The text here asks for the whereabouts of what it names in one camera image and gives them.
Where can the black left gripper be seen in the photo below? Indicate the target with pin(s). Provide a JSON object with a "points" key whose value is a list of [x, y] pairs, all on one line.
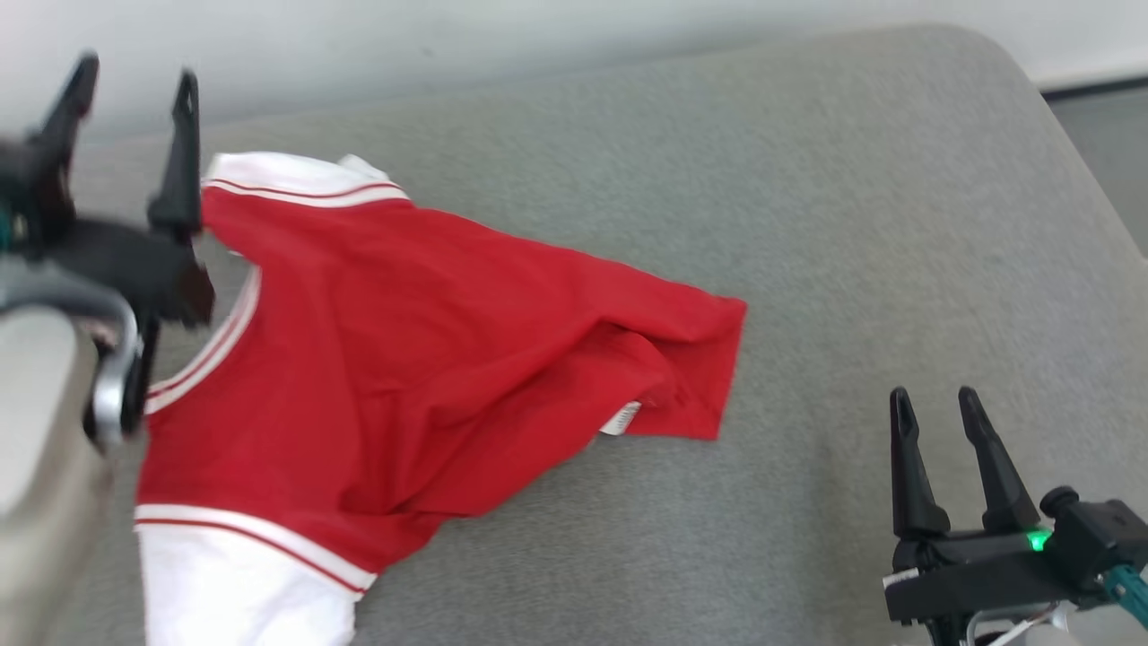
{"points": [[117, 256]]}

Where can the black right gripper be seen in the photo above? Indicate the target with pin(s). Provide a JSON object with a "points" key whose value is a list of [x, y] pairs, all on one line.
{"points": [[978, 574]]}

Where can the red shirt with white sleeves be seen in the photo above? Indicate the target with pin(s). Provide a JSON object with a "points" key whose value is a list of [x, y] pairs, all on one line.
{"points": [[404, 341]]}

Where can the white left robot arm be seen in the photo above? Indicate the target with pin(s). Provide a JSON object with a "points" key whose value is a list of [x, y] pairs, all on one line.
{"points": [[40, 449]]}

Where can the grey fabric sofa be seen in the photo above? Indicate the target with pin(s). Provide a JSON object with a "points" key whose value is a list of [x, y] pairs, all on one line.
{"points": [[852, 224]]}

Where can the white and black skirting board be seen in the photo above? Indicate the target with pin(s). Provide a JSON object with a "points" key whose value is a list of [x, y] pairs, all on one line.
{"points": [[1094, 86]]}

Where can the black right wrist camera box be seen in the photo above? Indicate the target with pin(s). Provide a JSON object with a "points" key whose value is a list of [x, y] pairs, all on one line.
{"points": [[1099, 538]]}

